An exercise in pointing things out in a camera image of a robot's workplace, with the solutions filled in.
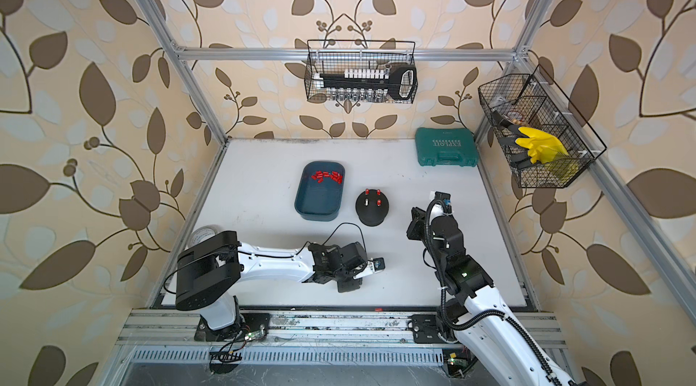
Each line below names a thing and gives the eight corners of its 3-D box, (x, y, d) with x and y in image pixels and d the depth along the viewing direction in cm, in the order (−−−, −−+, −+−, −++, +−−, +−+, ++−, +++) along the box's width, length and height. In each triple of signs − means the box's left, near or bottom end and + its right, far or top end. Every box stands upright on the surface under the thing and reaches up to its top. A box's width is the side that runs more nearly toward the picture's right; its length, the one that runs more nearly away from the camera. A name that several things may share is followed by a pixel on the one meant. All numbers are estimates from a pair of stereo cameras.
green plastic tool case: (420, 167, 113) (422, 159, 109) (414, 136, 125) (416, 127, 121) (480, 167, 113) (485, 159, 109) (468, 136, 125) (472, 127, 121)
